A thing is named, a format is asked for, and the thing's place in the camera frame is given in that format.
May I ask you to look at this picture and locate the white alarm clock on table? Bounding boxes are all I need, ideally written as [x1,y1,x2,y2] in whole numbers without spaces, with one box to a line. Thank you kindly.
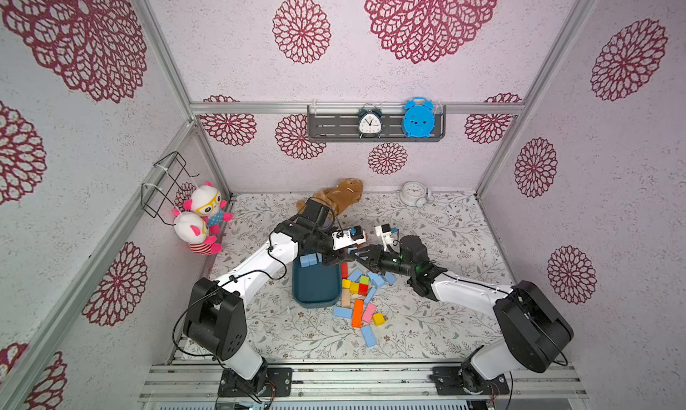
[399,181,434,208]

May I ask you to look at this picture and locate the grey wall shelf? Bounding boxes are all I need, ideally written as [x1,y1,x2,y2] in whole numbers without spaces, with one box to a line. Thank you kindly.
[307,99,446,142]

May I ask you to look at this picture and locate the dark green alarm clock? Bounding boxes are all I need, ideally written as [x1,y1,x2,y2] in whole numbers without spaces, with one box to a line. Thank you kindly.
[357,108,383,139]

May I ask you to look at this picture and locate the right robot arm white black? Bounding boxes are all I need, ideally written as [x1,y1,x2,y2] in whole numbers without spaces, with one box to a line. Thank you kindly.
[347,235,575,390]

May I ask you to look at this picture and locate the light blue block left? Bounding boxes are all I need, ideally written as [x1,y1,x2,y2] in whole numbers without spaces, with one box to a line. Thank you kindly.
[333,306,353,319]

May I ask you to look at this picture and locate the long natural wooden block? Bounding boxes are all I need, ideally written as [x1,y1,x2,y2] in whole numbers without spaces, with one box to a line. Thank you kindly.
[340,289,352,308]

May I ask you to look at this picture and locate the white owl plush yellow glasses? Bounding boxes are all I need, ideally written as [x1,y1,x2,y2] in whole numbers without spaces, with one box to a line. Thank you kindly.
[183,181,233,235]

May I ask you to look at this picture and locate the light blue narrow block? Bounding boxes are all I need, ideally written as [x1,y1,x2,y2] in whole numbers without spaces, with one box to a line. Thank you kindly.
[364,287,377,306]

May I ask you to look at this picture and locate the brown teddy bear plush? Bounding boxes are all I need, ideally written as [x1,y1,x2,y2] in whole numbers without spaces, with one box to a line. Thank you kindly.
[311,178,364,215]

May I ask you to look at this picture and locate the white plush striped legs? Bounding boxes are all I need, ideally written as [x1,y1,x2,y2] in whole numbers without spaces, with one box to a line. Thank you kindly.
[173,209,223,256]

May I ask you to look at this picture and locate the yellow cube far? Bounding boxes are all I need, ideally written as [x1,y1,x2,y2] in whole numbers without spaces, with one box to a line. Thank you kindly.
[370,313,385,326]

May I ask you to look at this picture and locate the light blue block bottom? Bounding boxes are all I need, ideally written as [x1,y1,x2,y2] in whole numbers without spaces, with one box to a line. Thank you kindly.
[383,272,397,286]

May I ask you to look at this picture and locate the light blue block far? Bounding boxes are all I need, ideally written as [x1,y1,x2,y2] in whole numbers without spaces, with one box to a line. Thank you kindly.
[361,325,377,348]

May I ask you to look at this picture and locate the pink block lower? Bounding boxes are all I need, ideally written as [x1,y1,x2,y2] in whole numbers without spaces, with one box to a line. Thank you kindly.
[362,303,376,324]

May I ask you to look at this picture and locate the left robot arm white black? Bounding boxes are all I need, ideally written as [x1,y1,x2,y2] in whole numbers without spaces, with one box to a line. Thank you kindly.
[182,199,367,381]

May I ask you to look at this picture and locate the black wire wall basket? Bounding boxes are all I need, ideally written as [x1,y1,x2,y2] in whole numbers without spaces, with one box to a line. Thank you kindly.
[139,151,199,226]

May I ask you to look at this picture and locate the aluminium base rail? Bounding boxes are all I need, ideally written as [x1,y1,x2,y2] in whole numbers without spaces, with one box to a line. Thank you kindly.
[138,361,588,403]

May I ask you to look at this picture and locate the long orange block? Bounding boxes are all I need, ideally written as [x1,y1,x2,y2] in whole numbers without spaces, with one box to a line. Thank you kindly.
[351,299,364,329]

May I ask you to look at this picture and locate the dark teal plastic bin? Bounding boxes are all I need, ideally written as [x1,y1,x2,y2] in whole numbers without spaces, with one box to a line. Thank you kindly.
[292,256,342,309]

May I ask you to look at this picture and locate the blue alarm clock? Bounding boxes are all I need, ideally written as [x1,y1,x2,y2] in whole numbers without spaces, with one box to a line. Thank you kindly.
[402,97,435,139]

